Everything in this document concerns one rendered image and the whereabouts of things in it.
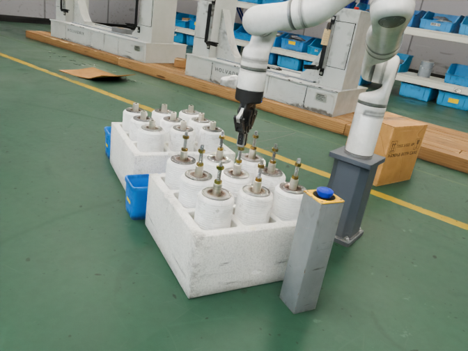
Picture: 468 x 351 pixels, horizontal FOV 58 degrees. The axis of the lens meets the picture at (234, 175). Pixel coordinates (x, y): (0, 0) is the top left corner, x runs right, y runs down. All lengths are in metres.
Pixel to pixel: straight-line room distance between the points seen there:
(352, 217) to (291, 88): 1.88
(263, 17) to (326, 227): 0.52
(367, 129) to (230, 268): 0.63
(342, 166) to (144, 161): 0.67
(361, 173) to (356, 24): 1.81
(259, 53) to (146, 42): 3.18
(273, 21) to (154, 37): 3.25
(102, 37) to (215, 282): 3.85
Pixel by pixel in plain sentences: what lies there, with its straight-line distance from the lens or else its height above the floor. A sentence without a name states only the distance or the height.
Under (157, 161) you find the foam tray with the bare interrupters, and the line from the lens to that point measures 1.51.
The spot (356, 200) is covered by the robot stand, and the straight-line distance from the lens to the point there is 1.46.
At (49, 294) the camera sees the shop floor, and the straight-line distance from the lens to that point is 1.13.
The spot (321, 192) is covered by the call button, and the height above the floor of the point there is 0.33.
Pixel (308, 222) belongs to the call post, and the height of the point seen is 0.25.
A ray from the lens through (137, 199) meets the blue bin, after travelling 1.39.
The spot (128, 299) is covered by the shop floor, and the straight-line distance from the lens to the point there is 1.10.
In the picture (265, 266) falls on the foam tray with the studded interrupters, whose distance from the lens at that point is 1.17.
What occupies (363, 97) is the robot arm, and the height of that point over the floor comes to 0.49.
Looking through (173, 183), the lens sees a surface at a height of 0.19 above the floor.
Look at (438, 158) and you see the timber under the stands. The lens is 2.83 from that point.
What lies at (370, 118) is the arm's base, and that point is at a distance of 1.40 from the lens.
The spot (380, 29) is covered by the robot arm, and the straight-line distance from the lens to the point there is 1.05.
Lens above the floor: 0.69
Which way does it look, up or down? 21 degrees down
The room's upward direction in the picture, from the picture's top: 9 degrees clockwise
